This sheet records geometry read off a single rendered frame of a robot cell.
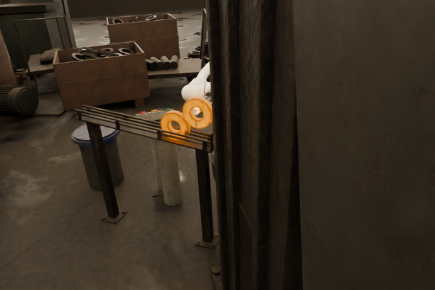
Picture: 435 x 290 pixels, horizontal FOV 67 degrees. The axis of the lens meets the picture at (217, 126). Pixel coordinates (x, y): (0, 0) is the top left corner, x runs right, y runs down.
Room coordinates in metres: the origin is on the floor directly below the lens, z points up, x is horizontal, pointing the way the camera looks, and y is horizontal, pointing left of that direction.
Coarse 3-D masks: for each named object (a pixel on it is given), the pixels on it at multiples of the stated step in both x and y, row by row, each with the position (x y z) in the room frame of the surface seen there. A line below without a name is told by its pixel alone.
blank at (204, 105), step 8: (184, 104) 1.44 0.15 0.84; (192, 104) 1.43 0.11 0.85; (200, 104) 1.41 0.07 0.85; (208, 104) 1.41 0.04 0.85; (184, 112) 1.44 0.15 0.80; (192, 112) 1.45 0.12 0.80; (208, 112) 1.40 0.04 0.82; (192, 120) 1.43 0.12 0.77; (200, 120) 1.41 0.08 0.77; (208, 120) 1.40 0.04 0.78; (200, 128) 1.41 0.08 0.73
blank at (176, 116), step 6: (168, 114) 1.48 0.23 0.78; (174, 114) 1.46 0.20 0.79; (180, 114) 1.47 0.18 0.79; (162, 120) 1.49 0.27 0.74; (168, 120) 1.48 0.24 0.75; (174, 120) 1.47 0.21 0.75; (180, 120) 1.45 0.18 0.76; (162, 126) 1.49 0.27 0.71; (168, 126) 1.48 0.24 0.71; (180, 126) 1.45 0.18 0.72; (186, 126) 1.44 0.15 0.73; (180, 132) 1.46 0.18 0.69; (186, 132) 1.44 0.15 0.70
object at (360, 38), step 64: (320, 0) 0.45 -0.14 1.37; (384, 0) 0.33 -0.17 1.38; (320, 64) 0.43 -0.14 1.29; (384, 64) 0.32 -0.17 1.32; (320, 128) 0.42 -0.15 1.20; (384, 128) 0.30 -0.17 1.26; (320, 192) 0.40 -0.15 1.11; (384, 192) 0.29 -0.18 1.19; (320, 256) 0.38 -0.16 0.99; (384, 256) 0.27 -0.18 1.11
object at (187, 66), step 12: (204, 12) 4.35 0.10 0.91; (204, 24) 4.36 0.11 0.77; (204, 36) 3.79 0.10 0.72; (204, 48) 3.79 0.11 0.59; (156, 60) 4.00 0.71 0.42; (168, 60) 4.02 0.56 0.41; (180, 60) 4.33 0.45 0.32; (192, 60) 4.30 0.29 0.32; (156, 72) 3.80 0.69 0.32; (168, 72) 3.78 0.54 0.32; (180, 72) 3.75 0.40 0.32; (192, 72) 3.75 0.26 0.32
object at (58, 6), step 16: (16, 0) 5.96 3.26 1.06; (32, 0) 5.97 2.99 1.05; (48, 0) 5.98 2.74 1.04; (64, 0) 6.41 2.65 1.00; (0, 16) 5.40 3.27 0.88; (16, 16) 5.41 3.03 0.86; (32, 16) 5.43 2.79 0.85; (48, 16) 5.60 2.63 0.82; (32, 32) 5.42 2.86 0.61; (48, 32) 5.46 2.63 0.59; (64, 32) 6.08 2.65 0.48; (16, 48) 5.41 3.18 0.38; (32, 48) 5.42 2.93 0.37; (48, 48) 5.43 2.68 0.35; (64, 48) 5.90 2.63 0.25; (16, 64) 5.40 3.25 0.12
